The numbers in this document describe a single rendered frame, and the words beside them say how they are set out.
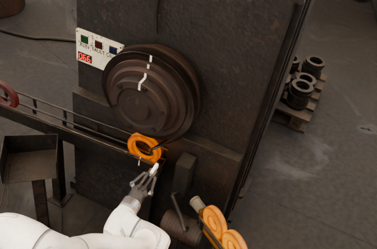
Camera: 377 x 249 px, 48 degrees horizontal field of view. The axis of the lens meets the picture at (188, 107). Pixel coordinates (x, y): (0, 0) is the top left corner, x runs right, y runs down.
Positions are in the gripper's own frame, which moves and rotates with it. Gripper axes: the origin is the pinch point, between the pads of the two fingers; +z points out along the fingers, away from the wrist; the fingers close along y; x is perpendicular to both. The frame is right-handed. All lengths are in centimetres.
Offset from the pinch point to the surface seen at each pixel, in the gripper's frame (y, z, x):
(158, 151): -2.3, 8.8, 3.3
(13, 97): -93, 8, -3
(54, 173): -47, -18, -12
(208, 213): 33.7, -9.7, -0.1
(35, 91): -147, 79, -82
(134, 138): -16.2, 8.7, 5.6
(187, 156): 12.2, 12.3, 4.4
